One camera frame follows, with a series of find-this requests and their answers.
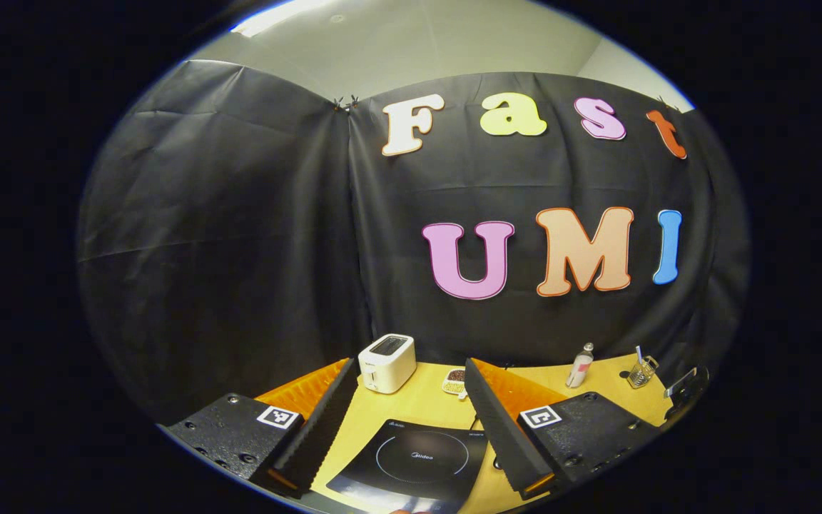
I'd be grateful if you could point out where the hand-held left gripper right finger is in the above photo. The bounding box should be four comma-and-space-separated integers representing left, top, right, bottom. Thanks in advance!
465, 357, 663, 502

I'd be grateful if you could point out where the black induction cooktop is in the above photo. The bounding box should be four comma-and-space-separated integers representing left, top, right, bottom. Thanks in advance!
325, 418, 490, 514

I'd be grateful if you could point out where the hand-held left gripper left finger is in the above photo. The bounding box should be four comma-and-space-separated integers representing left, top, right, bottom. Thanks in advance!
158, 357, 362, 500

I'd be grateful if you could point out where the clear bottle with pink label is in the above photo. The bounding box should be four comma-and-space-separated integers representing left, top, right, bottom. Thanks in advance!
565, 343, 595, 389

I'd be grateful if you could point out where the white toaster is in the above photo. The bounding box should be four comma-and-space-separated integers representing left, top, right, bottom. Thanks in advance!
357, 333, 417, 395

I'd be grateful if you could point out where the small clear glass cup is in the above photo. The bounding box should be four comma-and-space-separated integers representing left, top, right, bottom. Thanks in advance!
626, 356, 660, 390

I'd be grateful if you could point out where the black backdrop cloth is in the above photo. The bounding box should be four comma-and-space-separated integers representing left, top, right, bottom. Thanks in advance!
76, 59, 751, 429

